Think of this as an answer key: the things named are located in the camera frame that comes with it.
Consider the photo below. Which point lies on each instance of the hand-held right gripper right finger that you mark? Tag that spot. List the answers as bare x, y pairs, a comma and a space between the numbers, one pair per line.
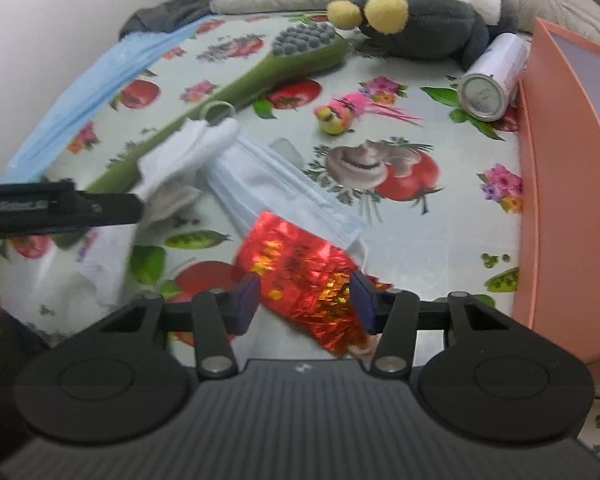
362, 305

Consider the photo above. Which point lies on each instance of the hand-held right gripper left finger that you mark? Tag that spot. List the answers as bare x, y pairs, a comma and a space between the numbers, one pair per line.
250, 304

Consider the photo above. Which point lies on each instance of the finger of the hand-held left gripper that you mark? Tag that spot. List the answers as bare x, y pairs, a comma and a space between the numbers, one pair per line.
110, 209

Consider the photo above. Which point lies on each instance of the red foil packet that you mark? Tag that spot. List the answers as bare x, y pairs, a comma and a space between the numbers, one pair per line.
290, 260

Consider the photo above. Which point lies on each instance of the white printed tissue sheet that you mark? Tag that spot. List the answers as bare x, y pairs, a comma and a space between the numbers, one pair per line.
100, 270

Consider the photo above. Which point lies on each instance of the white face mask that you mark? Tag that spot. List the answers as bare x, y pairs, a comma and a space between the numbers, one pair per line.
280, 185

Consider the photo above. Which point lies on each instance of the pink bird toy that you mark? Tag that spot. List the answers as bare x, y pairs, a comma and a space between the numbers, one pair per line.
337, 117

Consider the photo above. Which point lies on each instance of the pink cardboard box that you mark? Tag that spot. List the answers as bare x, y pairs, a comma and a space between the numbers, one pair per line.
565, 185

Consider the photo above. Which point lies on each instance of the fruit print tablecloth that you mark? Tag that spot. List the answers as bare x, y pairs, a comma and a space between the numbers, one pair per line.
430, 240

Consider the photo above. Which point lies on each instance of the light blue bedsheet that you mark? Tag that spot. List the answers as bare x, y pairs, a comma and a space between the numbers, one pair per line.
80, 80

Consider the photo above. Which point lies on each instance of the dark grey blanket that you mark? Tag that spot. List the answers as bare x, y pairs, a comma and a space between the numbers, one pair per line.
170, 10

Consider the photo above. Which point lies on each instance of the green massage brush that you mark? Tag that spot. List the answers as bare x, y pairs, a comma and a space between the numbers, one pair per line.
320, 60

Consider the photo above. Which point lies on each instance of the white spray can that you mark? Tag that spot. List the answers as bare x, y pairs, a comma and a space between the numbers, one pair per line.
495, 70

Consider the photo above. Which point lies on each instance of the grey penguin plush toy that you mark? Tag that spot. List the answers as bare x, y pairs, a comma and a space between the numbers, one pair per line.
430, 25

